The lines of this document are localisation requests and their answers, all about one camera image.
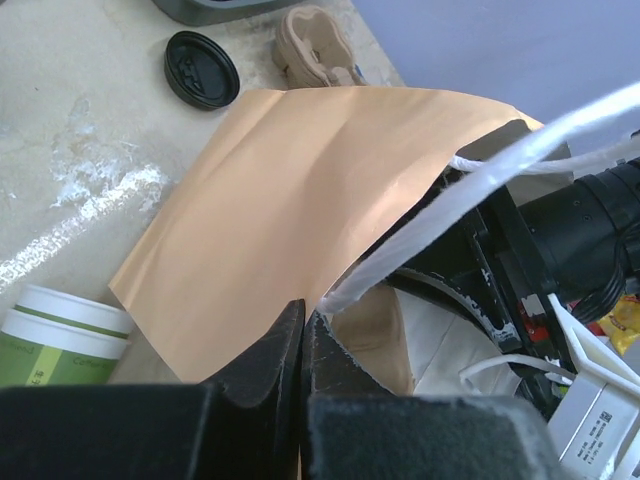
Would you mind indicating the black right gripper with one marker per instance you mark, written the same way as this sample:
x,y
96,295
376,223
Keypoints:
x,y
498,264

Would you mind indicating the grey fruit tray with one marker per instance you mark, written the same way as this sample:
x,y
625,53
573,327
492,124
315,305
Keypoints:
x,y
209,12

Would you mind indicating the brown paper bag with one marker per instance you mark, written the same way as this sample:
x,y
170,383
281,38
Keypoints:
x,y
298,195

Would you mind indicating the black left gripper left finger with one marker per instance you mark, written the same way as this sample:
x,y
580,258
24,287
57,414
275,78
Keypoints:
x,y
241,423

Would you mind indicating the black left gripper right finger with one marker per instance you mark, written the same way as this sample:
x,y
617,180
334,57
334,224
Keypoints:
x,y
354,428

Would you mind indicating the brown pulp cup carrier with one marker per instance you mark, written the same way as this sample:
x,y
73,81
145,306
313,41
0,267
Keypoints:
x,y
311,50

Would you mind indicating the black coffee cup lid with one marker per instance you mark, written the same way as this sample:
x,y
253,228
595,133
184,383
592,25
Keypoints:
x,y
200,72

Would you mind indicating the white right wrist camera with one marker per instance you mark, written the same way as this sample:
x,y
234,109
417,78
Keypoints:
x,y
595,428

